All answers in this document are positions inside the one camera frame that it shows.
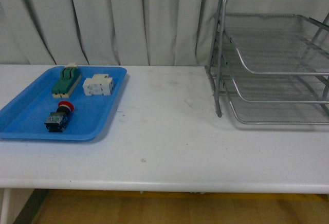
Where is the silver mesh three-tier rack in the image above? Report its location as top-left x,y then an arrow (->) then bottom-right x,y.
205,0 -> 328,125

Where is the green knife switch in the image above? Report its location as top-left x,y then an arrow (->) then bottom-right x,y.
51,63 -> 82,98

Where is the red emergency stop button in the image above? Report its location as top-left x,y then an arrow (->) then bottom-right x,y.
44,101 -> 75,133

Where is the white curtain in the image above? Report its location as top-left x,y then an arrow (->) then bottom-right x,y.
1,0 -> 218,66

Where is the white circuit breaker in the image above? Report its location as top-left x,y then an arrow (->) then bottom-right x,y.
83,74 -> 115,96

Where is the blue plastic tray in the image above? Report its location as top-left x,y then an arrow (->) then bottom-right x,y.
1,66 -> 127,141

